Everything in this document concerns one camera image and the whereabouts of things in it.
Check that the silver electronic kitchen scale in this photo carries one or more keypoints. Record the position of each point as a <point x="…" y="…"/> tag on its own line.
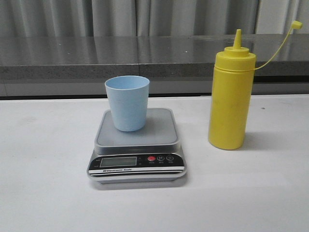
<point x="151" y="154"/>

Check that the yellow squeeze bottle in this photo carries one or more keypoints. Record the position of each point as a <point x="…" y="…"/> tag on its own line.
<point x="231" y="93"/>

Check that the grey curtain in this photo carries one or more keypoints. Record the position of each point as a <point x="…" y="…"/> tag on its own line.
<point x="87" y="18"/>

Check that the grey granite counter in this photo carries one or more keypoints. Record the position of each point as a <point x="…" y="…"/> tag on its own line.
<point x="77" y="67"/>

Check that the light blue plastic cup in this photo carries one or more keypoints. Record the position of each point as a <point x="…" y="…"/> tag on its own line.
<point x="128" y="100"/>

